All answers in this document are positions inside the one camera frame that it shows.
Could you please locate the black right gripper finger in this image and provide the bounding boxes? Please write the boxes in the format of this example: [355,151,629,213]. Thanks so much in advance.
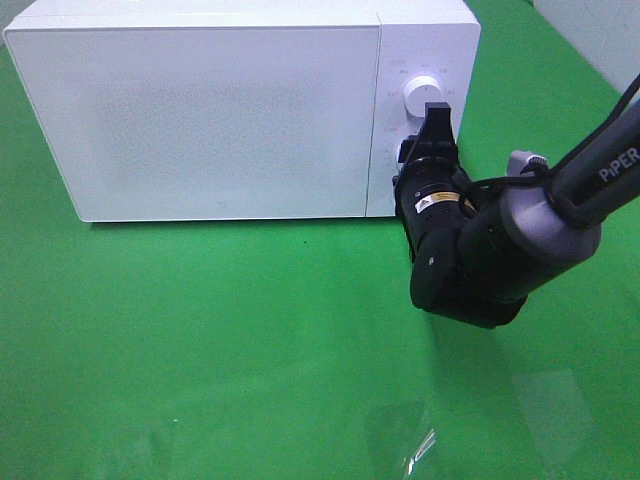
[416,101,456,147]
[398,135,418,165]

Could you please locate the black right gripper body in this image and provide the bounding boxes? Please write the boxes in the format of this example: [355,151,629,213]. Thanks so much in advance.
[393,142,468,200]

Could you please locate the white timer knob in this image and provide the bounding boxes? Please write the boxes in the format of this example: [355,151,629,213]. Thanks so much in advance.
[397,139,411,165]

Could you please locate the white microwave door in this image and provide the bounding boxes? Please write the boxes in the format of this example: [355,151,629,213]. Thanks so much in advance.
[6,27,379,222]

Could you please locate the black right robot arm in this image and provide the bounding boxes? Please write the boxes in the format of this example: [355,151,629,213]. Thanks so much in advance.
[394,102,639,328]

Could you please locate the upper white power knob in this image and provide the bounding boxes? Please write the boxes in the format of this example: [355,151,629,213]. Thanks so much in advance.
[403,75,444,118]

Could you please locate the white microwave oven body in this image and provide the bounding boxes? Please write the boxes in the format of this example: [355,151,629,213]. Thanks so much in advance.
[3,1,481,217]

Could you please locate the clear plastic film piece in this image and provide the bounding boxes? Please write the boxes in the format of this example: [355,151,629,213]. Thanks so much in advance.
[363,399,439,477]

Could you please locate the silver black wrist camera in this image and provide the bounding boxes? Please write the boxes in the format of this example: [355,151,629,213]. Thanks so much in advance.
[506,150,549,177]

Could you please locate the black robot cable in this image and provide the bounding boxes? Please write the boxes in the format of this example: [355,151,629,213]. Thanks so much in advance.
[452,74,640,221]

